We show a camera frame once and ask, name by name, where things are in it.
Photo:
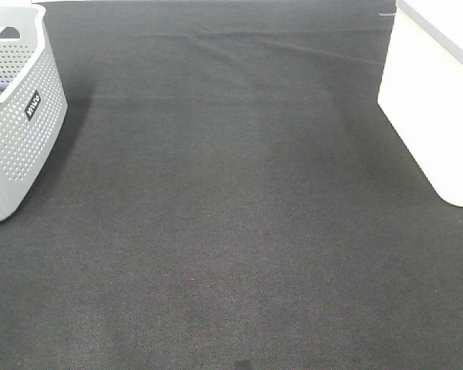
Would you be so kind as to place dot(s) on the black fabric table mat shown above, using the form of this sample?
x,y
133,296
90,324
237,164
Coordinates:
x,y
225,193

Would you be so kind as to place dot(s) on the white plastic basket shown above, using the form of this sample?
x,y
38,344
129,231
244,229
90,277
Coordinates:
x,y
421,91

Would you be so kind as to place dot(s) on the grey perforated plastic basket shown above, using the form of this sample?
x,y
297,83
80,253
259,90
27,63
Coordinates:
x,y
32,108

